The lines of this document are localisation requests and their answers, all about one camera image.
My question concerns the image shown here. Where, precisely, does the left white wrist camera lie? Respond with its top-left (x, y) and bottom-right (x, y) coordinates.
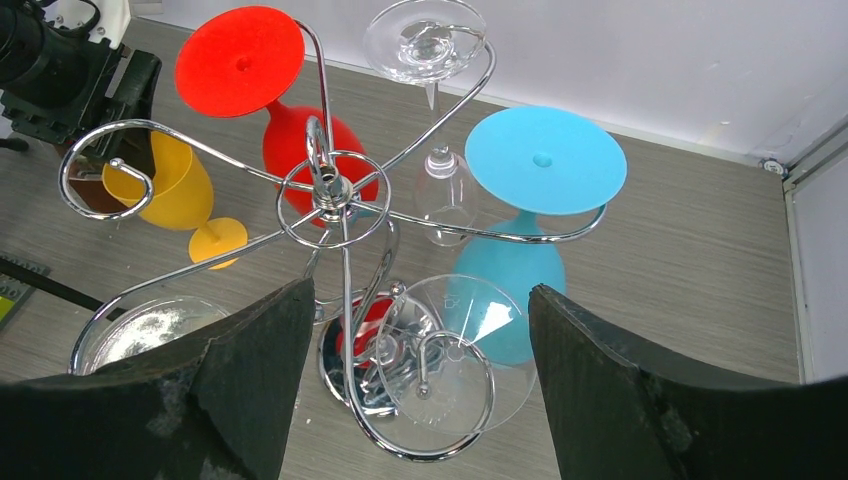
top-left (48, 0), bottom-right (132, 50)

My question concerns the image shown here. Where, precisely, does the clear wine glass back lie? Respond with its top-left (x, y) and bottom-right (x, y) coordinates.
top-left (363, 1), bottom-right (487, 227)

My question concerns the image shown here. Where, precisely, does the black perforated music stand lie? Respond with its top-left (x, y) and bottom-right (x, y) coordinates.
top-left (1, 258), bottom-right (104, 312)

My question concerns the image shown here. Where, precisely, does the blue wine glass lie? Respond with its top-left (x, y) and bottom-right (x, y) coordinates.
top-left (450, 105), bottom-right (629, 368)

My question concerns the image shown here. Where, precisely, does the grey lego baseplate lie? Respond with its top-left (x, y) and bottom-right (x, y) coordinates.
top-left (1, 252), bottom-right (51, 328)

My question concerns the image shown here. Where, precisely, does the red wine glass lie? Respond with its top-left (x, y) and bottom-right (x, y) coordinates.
top-left (174, 5), bottom-right (380, 230)

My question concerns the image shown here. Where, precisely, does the clear wine glass front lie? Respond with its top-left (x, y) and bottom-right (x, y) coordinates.
top-left (69, 295), bottom-right (229, 375)

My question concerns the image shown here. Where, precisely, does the clear wine glass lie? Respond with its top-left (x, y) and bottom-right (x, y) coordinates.
top-left (372, 274), bottom-right (537, 436)
top-left (69, 295), bottom-right (229, 375)
top-left (363, 1), bottom-right (487, 227)

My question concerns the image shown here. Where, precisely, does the chrome wine glass rack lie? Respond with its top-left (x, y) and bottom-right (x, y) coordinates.
top-left (58, 19), bottom-right (621, 463)

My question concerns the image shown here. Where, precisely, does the yellow wine glass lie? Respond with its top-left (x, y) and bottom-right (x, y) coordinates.
top-left (130, 129), bottom-right (248, 263)

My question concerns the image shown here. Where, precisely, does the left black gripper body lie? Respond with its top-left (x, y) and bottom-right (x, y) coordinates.
top-left (1, 1), bottom-right (161, 154)

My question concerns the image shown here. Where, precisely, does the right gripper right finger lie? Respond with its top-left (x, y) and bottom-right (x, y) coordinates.
top-left (529, 285), bottom-right (847, 479)

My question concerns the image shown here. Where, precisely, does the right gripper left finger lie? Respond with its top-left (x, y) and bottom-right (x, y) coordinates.
top-left (1, 278), bottom-right (315, 479)

